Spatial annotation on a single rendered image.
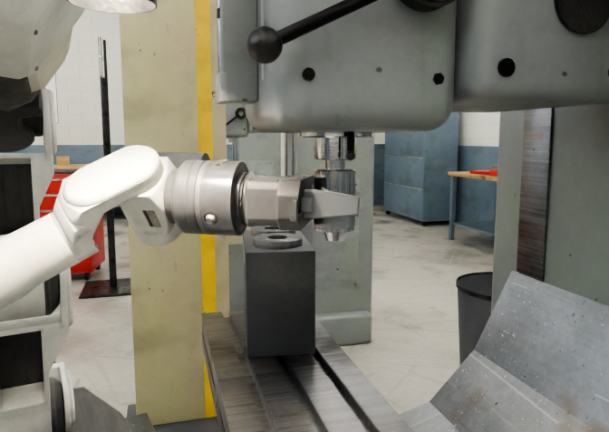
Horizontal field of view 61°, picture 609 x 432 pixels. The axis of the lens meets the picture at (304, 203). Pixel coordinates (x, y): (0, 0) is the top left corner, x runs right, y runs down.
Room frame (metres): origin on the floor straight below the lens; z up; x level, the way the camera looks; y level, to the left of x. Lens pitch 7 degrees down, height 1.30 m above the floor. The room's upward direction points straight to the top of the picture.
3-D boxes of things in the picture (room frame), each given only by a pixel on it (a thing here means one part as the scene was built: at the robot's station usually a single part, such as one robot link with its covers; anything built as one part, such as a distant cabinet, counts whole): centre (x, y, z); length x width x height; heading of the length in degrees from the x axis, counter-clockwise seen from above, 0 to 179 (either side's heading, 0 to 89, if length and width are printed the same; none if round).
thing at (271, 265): (0.97, 0.06, 1.03); 0.22 x 0.12 x 0.20; 8
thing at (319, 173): (0.59, -0.03, 1.26); 0.05 x 0.05 x 0.01
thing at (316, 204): (0.56, -0.03, 1.23); 0.06 x 0.02 x 0.03; 80
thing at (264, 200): (0.61, 0.06, 1.23); 0.13 x 0.12 x 0.10; 171
